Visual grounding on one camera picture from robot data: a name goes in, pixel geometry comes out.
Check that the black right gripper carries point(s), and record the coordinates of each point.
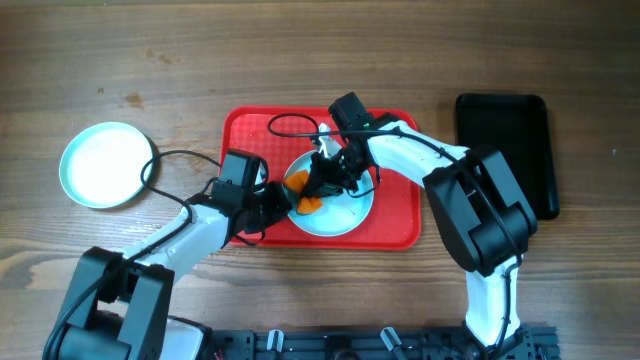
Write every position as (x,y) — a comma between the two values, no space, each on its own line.
(322,180)

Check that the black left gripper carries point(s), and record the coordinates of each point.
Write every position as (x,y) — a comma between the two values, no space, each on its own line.
(275,205)

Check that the orange sponge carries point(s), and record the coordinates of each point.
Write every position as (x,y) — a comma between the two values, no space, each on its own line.
(296,183)

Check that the light blue plate front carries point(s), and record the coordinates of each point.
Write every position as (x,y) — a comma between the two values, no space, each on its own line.
(338,215)

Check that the light blue plate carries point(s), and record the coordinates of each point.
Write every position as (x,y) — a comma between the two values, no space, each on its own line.
(338,215)
(104,165)

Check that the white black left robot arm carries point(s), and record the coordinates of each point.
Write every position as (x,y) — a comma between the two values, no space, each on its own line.
(117,303)

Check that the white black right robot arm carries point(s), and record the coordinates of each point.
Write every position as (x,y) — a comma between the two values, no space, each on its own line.
(481,213)

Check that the red plastic tray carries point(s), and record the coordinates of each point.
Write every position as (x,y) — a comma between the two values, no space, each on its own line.
(394,221)

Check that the black rectangular tray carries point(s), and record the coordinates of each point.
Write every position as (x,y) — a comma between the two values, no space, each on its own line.
(518,126)

